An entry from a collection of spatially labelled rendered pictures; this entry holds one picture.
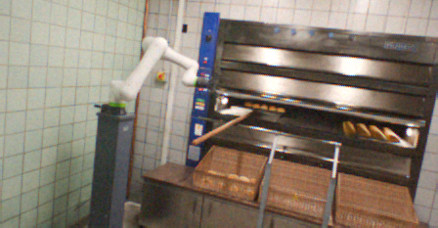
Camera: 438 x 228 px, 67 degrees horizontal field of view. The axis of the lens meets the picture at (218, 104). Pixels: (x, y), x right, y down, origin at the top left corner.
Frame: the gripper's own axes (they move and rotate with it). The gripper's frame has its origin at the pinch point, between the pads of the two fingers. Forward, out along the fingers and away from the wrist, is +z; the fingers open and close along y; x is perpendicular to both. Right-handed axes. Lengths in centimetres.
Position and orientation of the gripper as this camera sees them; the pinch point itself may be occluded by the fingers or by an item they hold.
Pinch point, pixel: (227, 86)
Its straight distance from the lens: 266.3
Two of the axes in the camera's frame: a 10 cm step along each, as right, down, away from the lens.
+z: 9.4, 1.6, -3.0
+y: -1.3, 9.8, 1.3
